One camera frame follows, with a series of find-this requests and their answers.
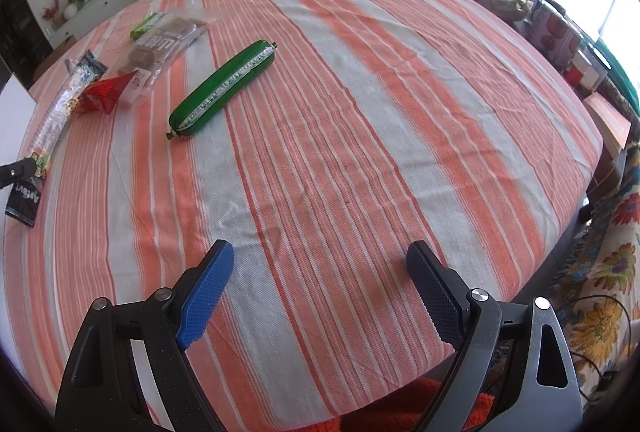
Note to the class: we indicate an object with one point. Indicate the long silver black snack packet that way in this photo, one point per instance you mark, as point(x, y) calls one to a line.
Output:
point(57, 117)

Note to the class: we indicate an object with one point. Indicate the red snack packet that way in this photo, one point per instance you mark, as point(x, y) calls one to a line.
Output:
point(102, 95)

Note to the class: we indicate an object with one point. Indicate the green sausage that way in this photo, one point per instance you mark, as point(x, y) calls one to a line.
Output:
point(225, 87)

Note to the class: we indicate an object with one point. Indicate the floral cushion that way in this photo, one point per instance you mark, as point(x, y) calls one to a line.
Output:
point(600, 262)

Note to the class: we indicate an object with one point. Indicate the white cardboard box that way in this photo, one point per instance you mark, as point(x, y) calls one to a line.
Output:
point(15, 122)

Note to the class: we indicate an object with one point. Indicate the brown cardboard box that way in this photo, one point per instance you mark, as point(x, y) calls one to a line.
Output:
point(52, 57)

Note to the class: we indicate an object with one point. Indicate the dark display cabinet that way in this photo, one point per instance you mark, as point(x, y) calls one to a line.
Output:
point(20, 32)

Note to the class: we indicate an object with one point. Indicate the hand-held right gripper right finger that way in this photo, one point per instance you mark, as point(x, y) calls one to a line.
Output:
point(440, 297)

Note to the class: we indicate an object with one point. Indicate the orange striped tablecloth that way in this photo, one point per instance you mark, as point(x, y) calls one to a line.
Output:
point(350, 137)

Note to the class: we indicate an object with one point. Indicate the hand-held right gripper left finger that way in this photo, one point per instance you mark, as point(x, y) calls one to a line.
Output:
point(205, 294)

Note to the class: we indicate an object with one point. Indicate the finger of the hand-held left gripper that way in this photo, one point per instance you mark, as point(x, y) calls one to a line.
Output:
point(17, 172)

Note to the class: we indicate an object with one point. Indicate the red flowers in vase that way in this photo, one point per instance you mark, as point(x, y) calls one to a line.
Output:
point(54, 12)

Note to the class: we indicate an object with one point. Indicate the orange fleece clothing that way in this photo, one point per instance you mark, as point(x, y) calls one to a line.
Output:
point(380, 414)

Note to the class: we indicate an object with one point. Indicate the green cloth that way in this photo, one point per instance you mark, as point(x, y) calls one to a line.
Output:
point(620, 72)

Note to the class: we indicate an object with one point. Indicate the small green white packet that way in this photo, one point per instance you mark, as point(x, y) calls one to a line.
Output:
point(146, 25)

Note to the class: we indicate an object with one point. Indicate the pink flat box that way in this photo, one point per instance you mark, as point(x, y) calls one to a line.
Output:
point(607, 120)

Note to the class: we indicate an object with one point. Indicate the clear packet of brown cakes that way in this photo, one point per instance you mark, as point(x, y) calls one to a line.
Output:
point(160, 45)

